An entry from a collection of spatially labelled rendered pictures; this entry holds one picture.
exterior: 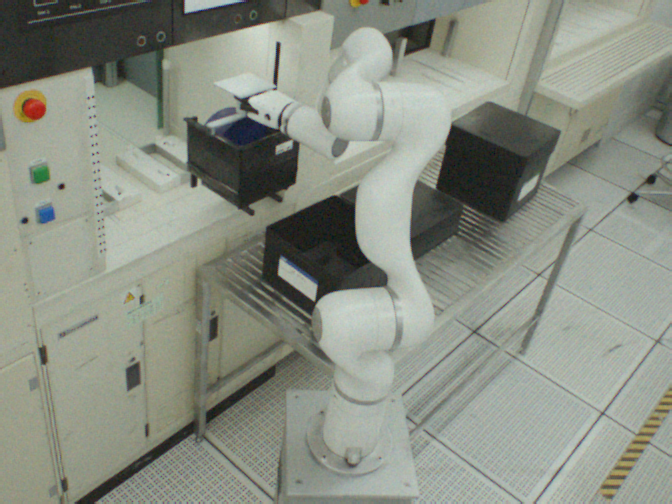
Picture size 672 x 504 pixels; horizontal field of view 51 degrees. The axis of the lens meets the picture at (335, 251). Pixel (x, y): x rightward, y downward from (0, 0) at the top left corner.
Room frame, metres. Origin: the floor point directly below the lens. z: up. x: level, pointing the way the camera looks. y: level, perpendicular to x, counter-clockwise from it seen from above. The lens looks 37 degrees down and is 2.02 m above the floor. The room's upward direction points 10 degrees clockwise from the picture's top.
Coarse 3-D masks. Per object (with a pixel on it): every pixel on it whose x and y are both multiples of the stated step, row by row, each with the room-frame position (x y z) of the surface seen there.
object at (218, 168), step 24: (240, 96) 1.56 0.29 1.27; (192, 120) 1.58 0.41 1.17; (192, 144) 1.58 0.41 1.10; (216, 144) 1.53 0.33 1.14; (264, 144) 1.54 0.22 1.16; (288, 144) 1.61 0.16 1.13; (192, 168) 1.58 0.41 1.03; (216, 168) 1.53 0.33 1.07; (240, 168) 1.48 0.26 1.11; (264, 168) 1.55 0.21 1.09; (288, 168) 1.62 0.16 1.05; (216, 192) 1.60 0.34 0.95; (240, 192) 1.48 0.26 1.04; (264, 192) 1.55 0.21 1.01
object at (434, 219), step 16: (352, 192) 1.86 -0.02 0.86; (416, 192) 1.93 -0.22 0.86; (432, 192) 1.94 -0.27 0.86; (416, 208) 1.83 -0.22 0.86; (432, 208) 1.85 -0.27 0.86; (448, 208) 1.87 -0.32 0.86; (416, 224) 1.75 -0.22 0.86; (432, 224) 1.76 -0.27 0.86; (448, 224) 1.83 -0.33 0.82; (416, 240) 1.69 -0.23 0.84; (432, 240) 1.77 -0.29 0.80; (416, 256) 1.71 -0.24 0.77
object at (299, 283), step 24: (288, 216) 1.57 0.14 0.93; (312, 216) 1.65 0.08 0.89; (336, 216) 1.71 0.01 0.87; (288, 240) 1.58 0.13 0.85; (312, 240) 1.66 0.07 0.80; (336, 240) 1.70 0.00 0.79; (264, 264) 1.50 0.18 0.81; (288, 264) 1.45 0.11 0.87; (312, 264) 1.40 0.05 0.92; (336, 264) 1.61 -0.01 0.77; (360, 264) 1.60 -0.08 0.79; (288, 288) 1.44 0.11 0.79; (312, 288) 1.39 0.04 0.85; (336, 288) 1.35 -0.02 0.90
